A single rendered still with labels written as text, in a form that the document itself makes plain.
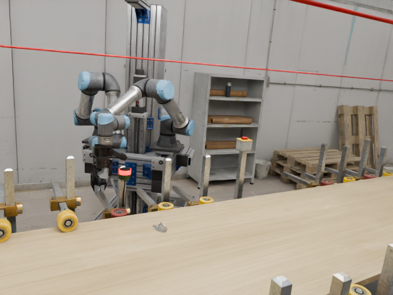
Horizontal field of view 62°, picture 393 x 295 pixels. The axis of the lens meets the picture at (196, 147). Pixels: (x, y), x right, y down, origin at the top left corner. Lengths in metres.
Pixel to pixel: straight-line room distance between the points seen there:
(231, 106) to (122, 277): 3.99
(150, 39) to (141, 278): 1.78
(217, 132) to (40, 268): 3.93
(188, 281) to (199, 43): 3.82
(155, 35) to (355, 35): 4.51
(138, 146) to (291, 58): 3.53
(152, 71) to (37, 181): 2.48
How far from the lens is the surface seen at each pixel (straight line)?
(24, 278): 1.30
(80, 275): 1.27
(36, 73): 4.26
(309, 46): 5.77
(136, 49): 2.60
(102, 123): 1.68
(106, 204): 1.88
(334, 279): 1.03
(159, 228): 1.52
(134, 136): 2.58
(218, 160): 5.07
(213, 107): 4.83
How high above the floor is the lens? 1.63
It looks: 14 degrees down
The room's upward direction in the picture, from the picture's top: 5 degrees clockwise
